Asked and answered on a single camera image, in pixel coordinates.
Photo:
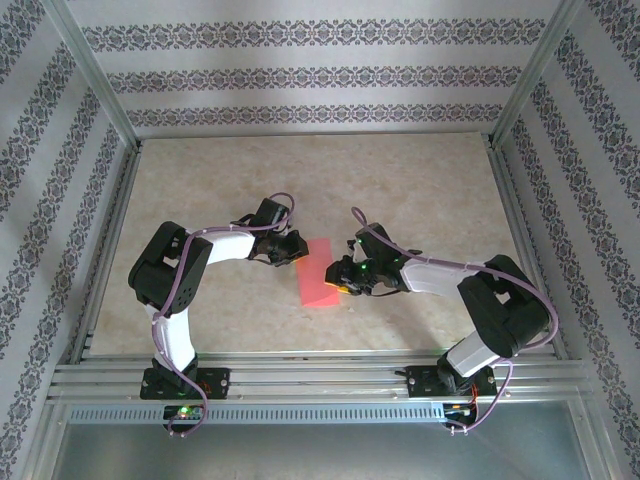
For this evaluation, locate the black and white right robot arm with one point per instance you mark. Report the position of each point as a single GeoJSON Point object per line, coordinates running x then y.
{"type": "Point", "coordinates": [500, 310]}

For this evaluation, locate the right controller board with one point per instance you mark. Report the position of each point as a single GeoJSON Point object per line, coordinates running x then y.
{"type": "Point", "coordinates": [460, 411]}

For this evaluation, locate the aluminium frame post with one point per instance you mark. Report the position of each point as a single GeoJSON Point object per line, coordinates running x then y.
{"type": "Point", "coordinates": [536, 70]}
{"type": "Point", "coordinates": [94, 70]}

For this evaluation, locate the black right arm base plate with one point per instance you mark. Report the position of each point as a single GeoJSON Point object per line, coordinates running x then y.
{"type": "Point", "coordinates": [422, 382]}

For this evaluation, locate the aluminium side rail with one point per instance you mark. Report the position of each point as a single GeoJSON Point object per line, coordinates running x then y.
{"type": "Point", "coordinates": [512, 200]}
{"type": "Point", "coordinates": [119, 200]}

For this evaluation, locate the pink paper sheet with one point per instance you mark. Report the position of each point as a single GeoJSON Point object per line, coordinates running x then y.
{"type": "Point", "coordinates": [315, 280]}

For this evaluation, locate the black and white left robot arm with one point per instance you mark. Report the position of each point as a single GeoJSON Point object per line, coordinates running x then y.
{"type": "Point", "coordinates": [170, 270]}

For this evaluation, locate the aluminium frame rail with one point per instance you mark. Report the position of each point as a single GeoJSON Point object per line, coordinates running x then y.
{"type": "Point", "coordinates": [310, 375]}

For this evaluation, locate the left controller board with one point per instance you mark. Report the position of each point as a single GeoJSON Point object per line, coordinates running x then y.
{"type": "Point", "coordinates": [184, 412]}

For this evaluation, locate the controller board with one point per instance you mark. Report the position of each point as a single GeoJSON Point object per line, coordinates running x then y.
{"type": "Point", "coordinates": [460, 411]}
{"type": "Point", "coordinates": [184, 412]}

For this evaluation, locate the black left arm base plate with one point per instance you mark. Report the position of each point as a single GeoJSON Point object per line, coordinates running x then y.
{"type": "Point", "coordinates": [215, 384]}

